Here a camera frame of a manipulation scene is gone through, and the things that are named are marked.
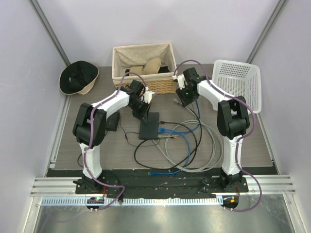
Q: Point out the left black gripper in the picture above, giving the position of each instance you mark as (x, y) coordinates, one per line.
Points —
(144, 114)

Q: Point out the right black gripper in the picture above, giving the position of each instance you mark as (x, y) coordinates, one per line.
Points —
(186, 100)

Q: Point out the black network switch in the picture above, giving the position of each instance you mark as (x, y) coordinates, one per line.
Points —
(149, 128)

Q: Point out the black power adapter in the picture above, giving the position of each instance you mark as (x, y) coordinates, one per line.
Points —
(112, 122)

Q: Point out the wicker basket with liner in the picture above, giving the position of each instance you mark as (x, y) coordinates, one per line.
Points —
(125, 57)

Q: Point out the white plastic perforated basket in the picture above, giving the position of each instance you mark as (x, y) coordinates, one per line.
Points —
(239, 79)

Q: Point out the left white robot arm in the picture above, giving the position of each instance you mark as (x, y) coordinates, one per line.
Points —
(90, 124)

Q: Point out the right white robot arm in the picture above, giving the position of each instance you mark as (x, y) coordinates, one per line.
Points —
(232, 120)

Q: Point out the beige cap in basket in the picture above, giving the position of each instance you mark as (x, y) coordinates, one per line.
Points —
(149, 68)

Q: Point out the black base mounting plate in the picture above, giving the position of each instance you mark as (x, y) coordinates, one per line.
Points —
(139, 183)

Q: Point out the black and beige bucket hat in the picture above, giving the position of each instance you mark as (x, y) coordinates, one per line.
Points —
(78, 78)

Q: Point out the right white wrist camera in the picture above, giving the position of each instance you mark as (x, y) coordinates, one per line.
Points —
(180, 79)

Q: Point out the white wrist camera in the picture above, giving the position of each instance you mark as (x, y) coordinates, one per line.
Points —
(180, 79)
(148, 96)

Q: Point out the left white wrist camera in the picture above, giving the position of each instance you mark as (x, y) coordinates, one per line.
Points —
(148, 96)

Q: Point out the white slotted cable duct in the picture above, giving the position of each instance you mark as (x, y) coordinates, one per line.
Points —
(95, 201)

